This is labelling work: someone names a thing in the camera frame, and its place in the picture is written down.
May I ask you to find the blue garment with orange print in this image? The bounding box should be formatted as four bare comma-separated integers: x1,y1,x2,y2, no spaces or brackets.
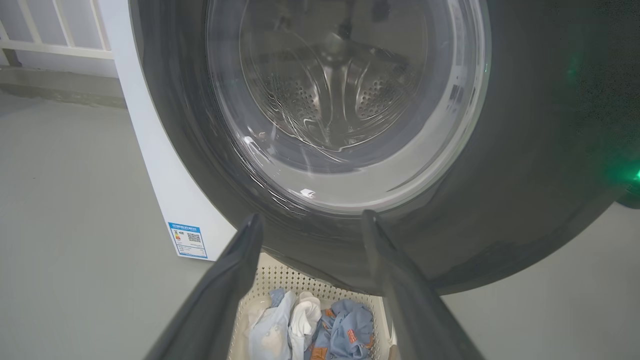
304,298,376,360

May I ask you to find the blue white energy label sticker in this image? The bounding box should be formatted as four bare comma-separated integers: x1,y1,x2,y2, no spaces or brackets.
168,222,209,260

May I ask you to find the pale blue white garment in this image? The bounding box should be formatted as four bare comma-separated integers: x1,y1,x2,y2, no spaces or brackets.
248,288,296,360

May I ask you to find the dark round glass washer door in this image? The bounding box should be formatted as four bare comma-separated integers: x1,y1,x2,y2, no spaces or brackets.
128,0,640,296

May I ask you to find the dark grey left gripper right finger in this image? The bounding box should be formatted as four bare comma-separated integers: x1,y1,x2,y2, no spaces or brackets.
360,209,486,360

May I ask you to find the steel perforated washer drum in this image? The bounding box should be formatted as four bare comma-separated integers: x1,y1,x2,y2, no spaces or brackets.
240,0,426,151

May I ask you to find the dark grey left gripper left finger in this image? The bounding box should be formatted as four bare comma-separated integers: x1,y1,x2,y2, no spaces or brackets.
144,213,265,360

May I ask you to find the cream perforated laundry basket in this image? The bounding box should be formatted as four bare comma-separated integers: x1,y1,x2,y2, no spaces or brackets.
227,252,398,360

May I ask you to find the white railing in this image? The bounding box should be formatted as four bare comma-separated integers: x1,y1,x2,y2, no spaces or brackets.
0,0,115,61

